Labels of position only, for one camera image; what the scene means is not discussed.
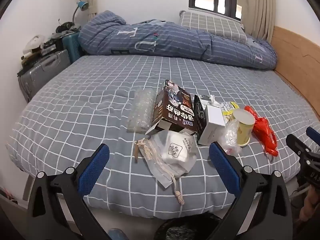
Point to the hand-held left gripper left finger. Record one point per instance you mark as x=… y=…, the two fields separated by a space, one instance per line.
x=93 y=170

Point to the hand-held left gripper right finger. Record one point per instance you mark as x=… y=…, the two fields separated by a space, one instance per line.
x=223 y=167

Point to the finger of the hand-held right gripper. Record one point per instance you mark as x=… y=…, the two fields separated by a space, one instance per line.
x=312 y=133
x=296 y=146

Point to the clear plastic bag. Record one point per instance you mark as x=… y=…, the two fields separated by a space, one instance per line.
x=230 y=137

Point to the red plastic bag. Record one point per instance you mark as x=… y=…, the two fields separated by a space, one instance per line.
x=262 y=132

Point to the yellow paper cup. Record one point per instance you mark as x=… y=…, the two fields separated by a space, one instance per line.
x=241 y=132

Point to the small white box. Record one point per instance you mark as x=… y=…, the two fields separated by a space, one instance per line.
x=212 y=125

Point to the white face mask packet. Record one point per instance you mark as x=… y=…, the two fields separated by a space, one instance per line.
x=175 y=152

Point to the black printed carton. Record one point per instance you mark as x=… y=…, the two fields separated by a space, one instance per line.
x=200 y=115

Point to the yellow sachet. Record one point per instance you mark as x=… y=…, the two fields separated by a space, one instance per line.
x=230 y=107

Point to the bin with black liner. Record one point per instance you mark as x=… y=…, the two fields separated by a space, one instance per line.
x=185 y=230

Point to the clear bubble wrap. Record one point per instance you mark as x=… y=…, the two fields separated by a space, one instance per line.
x=140 y=110

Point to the brown cookie box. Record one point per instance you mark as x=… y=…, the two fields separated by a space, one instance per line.
x=170 y=110

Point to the person's right hand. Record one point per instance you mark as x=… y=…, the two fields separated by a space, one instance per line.
x=311 y=202

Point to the blue slipper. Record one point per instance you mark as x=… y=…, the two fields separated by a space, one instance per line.
x=117 y=234

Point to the bed with grey checked sheet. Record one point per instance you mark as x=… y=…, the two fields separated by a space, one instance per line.
x=87 y=100

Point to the wooden headboard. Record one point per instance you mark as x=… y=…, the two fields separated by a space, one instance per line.
x=295 y=52

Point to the grey suitcase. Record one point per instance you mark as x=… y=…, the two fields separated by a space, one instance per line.
x=42 y=72

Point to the teal suitcase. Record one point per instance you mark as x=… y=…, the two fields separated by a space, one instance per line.
x=72 y=47

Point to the wide beige curtain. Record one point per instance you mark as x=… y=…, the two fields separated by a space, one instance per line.
x=261 y=7

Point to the grey checked pillow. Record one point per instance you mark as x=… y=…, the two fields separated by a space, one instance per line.
x=212 y=25

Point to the blue striped quilt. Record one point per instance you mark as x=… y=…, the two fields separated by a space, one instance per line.
x=162 y=37

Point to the blue desk lamp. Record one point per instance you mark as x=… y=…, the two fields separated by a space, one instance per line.
x=82 y=5

